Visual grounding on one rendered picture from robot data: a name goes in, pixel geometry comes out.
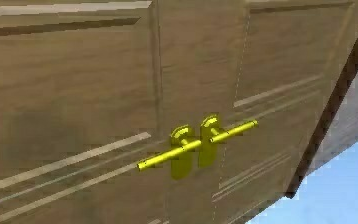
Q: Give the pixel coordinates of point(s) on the brown wooden room door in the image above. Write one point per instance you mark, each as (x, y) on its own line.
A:
(273, 60)
(70, 86)

